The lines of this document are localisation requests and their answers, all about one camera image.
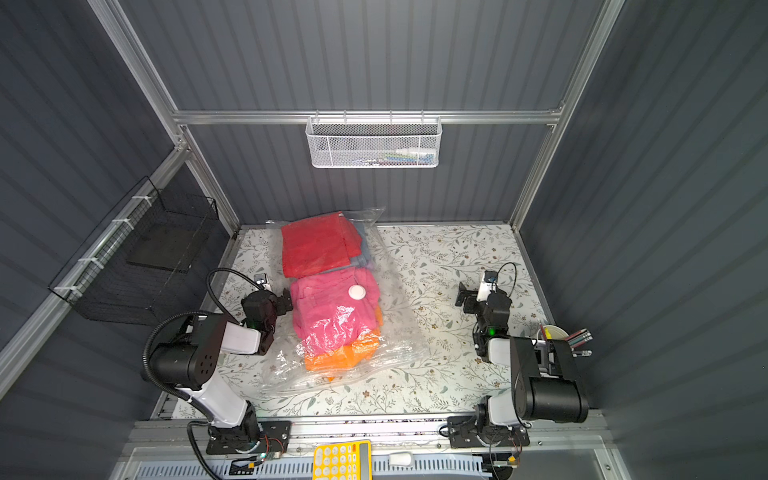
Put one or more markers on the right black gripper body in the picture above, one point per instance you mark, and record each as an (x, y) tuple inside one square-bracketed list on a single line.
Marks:
[(470, 299)]

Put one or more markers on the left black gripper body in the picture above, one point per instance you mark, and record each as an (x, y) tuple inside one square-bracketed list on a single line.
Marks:
[(282, 301)]

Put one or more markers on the pink trousers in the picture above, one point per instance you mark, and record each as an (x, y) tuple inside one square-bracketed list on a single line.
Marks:
[(325, 296)]

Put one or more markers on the clear plastic vacuum bag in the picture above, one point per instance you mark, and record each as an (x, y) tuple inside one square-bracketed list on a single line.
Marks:
[(403, 342)]

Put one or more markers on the orange trousers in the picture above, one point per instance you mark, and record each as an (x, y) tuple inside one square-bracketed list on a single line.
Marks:
[(341, 343)]

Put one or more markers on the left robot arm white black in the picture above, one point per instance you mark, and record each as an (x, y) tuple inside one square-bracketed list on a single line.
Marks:
[(181, 355)]

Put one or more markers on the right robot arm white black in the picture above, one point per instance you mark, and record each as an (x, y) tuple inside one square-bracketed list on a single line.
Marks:
[(545, 383)]

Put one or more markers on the cup with pens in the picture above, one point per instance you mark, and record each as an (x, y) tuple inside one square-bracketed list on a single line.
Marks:
[(576, 341)]

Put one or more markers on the red folded garment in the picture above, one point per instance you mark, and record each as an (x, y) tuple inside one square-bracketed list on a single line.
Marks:
[(318, 244)]

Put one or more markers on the grey blue folded garment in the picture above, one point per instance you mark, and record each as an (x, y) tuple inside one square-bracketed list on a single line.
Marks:
[(365, 258)]

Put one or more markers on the white bottle in basket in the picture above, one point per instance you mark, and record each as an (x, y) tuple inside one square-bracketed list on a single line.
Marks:
[(417, 152)]

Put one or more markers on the small white box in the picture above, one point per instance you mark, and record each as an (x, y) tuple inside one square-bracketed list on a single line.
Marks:
[(401, 459)]

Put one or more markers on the yellow calculator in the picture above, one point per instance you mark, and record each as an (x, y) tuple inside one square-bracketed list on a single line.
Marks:
[(343, 461)]

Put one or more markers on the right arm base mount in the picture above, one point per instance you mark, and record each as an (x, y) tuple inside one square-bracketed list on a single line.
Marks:
[(476, 431)]

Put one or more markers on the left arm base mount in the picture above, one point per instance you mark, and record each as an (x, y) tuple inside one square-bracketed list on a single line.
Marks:
[(252, 436)]

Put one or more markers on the black wire mesh basket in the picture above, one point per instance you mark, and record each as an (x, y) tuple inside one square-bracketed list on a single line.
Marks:
[(148, 263)]

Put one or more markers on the white wire mesh basket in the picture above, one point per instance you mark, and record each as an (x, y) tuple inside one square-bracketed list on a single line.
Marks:
[(371, 143)]

